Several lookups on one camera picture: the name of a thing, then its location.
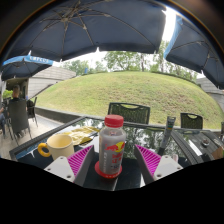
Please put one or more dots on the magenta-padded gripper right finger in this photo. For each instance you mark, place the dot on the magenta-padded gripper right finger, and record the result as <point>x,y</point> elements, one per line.
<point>156,165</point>

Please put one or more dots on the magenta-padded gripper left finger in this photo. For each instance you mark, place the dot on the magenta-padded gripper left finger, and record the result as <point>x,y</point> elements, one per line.
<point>71,165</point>

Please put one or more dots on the clear bottle with red cap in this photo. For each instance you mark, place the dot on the clear bottle with red cap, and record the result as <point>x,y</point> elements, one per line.
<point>111,146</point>

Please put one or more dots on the flat round red coaster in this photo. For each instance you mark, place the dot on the flat round red coaster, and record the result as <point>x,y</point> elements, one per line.
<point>97,170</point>

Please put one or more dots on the yellow foil packet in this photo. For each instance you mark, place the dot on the yellow foil packet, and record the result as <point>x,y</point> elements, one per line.
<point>80,135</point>

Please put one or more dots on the grey upright pole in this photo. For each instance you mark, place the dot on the grey upright pole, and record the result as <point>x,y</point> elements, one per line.
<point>167,133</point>

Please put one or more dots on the black woven patio chair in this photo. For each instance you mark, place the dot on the black woven patio chair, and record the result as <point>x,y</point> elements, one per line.
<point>31,108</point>
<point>191,121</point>
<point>130,113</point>
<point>18,116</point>

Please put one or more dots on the person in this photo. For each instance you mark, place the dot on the person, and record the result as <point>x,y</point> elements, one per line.
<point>16,93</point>

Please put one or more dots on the navy umbrella with printed band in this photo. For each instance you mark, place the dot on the navy umbrella with printed band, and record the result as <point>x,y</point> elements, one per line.
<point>23,66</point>

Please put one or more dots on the navy umbrella with blue trim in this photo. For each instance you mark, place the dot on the navy umbrella with blue trim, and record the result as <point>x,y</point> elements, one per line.
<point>200,53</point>

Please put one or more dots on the large navy patio umbrella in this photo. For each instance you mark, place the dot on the large navy patio umbrella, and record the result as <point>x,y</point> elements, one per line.
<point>93,26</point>

